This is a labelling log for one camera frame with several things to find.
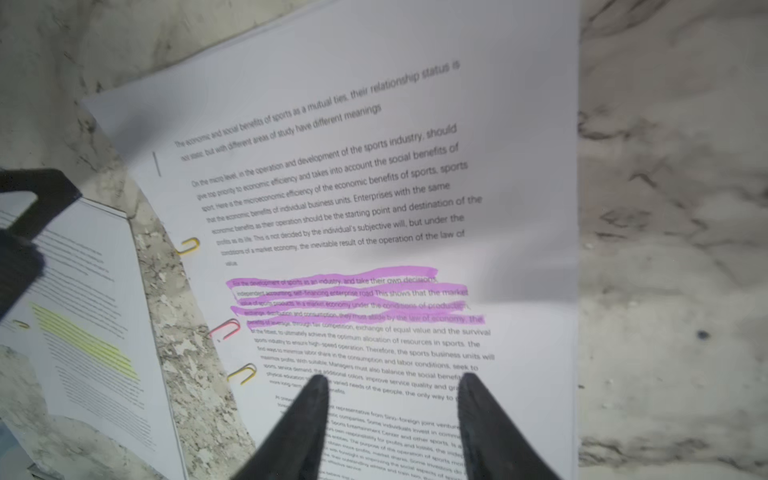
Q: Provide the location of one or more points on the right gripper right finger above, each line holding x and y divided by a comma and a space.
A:
493, 447

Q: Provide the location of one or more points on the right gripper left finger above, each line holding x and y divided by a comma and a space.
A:
293, 449

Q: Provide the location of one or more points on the purple highlighted document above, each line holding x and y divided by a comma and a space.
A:
384, 193

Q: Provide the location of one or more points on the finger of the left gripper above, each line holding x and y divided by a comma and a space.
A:
21, 261

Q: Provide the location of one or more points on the pink paperclip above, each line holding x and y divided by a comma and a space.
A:
225, 330

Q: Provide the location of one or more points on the yellow paperclip lower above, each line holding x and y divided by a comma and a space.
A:
244, 374

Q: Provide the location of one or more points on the yellow highlighted document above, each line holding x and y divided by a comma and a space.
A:
85, 326

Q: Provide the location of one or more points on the yellow paperclip upper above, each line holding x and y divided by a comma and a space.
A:
188, 246

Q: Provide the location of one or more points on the yellow paperclip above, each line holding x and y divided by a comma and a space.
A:
188, 246
244, 374

